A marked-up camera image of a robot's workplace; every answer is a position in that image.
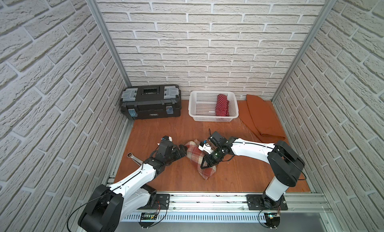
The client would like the black plastic toolbox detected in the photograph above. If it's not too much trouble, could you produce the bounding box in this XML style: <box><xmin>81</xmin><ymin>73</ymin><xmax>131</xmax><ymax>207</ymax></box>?
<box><xmin>120</xmin><ymin>84</ymin><xmax>182</xmax><ymax>121</ymax></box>

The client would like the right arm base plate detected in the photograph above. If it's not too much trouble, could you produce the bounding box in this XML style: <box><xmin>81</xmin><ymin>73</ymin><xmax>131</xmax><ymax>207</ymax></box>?
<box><xmin>246</xmin><ymin>194</ymin><xmax>288</xmax><ymax>211</ymax></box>

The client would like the right controller board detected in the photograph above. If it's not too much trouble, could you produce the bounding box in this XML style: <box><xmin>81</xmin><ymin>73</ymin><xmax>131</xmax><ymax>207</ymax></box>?
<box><xmin>264</xmin><ymin>214</ymin><xmax>281</xmax><ymax>229</ymax></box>

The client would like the red plaid skirt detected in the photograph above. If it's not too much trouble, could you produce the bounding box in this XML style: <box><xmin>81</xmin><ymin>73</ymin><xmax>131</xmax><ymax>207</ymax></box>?
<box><xmin>185</xmin><ymin>140</ymin><xmax>217</xmax><ymax>180</ymax></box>

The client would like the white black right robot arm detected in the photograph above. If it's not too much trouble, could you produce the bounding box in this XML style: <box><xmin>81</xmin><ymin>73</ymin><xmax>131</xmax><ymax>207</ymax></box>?
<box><xmin>199</xmin><ymin>132</ymin><xmax>307</xmax><ymax>208</ymax></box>

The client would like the controller board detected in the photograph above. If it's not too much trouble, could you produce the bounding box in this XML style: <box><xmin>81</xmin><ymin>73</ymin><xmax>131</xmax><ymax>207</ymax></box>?
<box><xmin>139</xmin><ymin>212</ymin><xmax>160</xmax><ymax>229</ymax></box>
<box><xmin>264</xmin><ymin>214</ymin><xmax>281</xmax><ymax>229</ymax></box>

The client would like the red polka dot skirt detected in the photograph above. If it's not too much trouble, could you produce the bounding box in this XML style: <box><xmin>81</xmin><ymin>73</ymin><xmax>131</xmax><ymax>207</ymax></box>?
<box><xmin>215</xmin><ymin>94</ymin><xmax>229</xmax><ymax>117</ymax></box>

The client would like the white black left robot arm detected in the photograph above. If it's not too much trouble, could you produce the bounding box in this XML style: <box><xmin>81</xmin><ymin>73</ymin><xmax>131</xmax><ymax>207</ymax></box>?
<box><xmin>70</xmin><ymin>136</ymin><xmax>188</xmax><ymax>232</ymax></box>

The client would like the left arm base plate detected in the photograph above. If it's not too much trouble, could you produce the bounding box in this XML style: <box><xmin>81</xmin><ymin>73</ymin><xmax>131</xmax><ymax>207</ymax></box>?
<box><xmin>140</xmin><ymin>194</ymin><xmax>171</xmax><ymax>210</ymax></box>

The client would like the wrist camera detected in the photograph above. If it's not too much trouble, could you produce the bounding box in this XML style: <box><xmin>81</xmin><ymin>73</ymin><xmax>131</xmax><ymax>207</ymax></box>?
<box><xmin>162</xmin><ymin>136</ymin><xmax>173</xmax><ymax>142</ymax></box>
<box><xmin>198</xmin><ymin>140</ymin><xmax>214</xmax><ymax>154</ymax></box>

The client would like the left controller board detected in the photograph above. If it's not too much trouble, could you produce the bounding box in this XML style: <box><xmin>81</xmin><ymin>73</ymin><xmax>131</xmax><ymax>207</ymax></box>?
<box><xmin>139</xmin><ymin>212</ymin><xmax>160</xmax><ymax>229</ymax></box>

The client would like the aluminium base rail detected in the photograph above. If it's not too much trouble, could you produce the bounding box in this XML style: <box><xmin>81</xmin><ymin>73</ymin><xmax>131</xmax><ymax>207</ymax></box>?
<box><xmin>86</xmin><ymin>191</ymin><xmax>334</xmax><ymax>215</ymax></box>

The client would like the orange brown skirt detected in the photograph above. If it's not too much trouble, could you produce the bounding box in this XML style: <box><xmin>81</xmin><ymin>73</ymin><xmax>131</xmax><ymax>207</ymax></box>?
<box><xmin>238</xmin><ymin>95</ymin><xmax>287</xmax><ymax>143</ymax></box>

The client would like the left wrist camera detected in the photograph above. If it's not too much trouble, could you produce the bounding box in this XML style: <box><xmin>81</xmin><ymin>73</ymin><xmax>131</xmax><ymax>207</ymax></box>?
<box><xmin>162</xmin><ymin>136</ymin><xmax>173</xmax><ymax>142</ymax></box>

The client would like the white plastic basket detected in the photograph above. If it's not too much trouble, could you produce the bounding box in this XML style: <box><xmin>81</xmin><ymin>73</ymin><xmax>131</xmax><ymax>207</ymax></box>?
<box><xmin>188</xmin><ymin>91</ymin><xmax>239</xmax><ymax>122</ymax></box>

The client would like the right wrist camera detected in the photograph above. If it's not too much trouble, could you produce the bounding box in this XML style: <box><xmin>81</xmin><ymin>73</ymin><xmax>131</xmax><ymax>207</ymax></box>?
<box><xmin>198</xmin><ymin>140</ymin><xmax>214</xmax><ymax>154</ymax></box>

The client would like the silver wrench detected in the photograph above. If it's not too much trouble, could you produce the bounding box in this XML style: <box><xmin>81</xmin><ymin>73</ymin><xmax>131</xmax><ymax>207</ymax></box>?
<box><xmin>127</xmin><ymin>153</ymin><xmax>143</xmax><ymax>166</ymax></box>

